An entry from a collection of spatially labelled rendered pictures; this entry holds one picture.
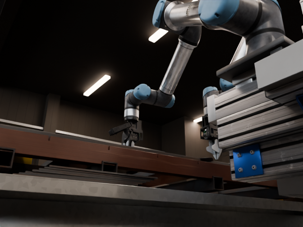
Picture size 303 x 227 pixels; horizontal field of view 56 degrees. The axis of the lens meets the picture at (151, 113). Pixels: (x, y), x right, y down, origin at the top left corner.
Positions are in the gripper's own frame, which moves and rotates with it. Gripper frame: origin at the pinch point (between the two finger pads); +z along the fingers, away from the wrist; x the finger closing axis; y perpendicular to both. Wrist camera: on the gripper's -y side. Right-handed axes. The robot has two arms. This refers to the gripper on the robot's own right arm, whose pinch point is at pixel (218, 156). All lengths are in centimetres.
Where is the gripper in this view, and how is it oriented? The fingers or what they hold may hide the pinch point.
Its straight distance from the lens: 140.6
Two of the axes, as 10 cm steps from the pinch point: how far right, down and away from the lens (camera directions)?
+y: -8.5, -2.1, -4.9
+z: -0.1, 9.3, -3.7
